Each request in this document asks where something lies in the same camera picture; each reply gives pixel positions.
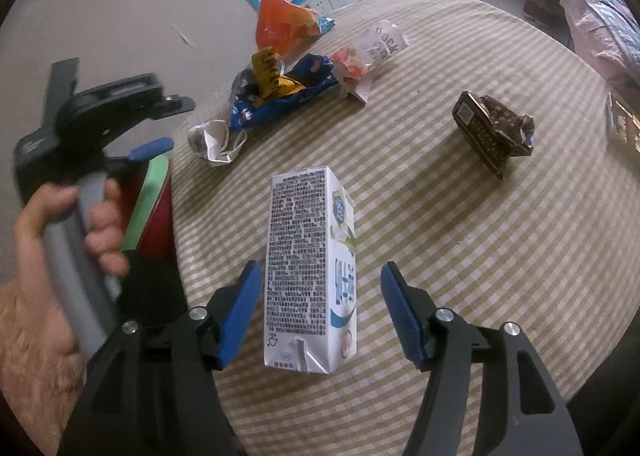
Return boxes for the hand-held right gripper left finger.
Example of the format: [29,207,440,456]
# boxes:
[57,260,264,456]

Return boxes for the white milk carton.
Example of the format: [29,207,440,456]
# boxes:
[263,166,359,375]

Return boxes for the person's left forearm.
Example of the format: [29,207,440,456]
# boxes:
[0,281,89,442]

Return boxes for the white pink snack package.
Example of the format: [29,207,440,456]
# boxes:
[330,22,411,105]

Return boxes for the person's left hand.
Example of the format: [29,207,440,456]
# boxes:
[14,181,132,353]

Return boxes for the dark printed box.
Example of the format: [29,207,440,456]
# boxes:
[605,92,640,153]

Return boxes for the crumpled white wrapper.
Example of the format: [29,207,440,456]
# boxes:
[187,120,249,168]

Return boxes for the blue plaid bed blanket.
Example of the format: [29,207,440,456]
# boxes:
[545,0,640,57]

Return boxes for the blue cookie wrapper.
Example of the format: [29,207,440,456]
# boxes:
[230,53,342,133]

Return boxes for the orange snack bag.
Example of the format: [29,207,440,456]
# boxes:
[256,0,337,55]

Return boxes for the yellow black snack wrapper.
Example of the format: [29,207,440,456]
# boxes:
[251,47,306,100]

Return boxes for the red bin with green rim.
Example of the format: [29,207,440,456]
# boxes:
[120,156,175,263]

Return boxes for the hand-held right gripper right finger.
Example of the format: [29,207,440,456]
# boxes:
[380,261,584,456]

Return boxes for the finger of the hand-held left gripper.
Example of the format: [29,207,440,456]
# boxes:
[104,137,175,178]

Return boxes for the pink bed sheet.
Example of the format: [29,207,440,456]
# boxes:
[557,0,638,89]

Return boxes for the crumpled brown carton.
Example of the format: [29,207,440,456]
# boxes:
[452,91,536,182]

